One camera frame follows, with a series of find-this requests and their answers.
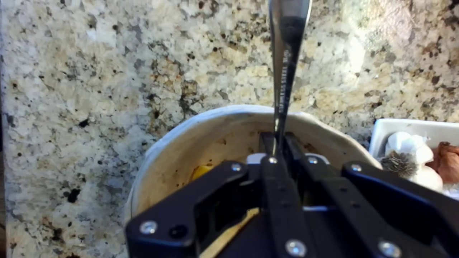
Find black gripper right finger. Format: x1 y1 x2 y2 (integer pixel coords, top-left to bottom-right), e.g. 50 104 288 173
285 136 459 258

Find white rectangular plate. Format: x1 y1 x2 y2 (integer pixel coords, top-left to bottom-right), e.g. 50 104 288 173
369 119 459 157

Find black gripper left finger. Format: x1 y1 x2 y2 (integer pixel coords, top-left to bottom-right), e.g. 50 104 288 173
125 133 307 258

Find white bowl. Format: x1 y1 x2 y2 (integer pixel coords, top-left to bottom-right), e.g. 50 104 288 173
123 104 381 222

